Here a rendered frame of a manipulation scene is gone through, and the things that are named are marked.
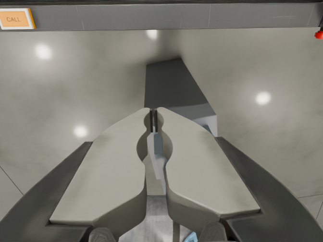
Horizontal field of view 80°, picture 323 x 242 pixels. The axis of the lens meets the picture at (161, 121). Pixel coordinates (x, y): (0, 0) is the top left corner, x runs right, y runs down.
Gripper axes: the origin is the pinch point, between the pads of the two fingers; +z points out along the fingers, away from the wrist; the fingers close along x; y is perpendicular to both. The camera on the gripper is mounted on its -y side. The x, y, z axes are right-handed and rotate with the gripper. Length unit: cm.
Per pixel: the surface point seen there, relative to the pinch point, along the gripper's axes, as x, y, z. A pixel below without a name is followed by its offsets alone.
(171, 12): 3.6, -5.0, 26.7
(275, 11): 21.8, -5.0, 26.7
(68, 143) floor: -70, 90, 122
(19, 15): -20.8, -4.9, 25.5
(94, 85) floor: -41, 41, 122
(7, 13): -22.6, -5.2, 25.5
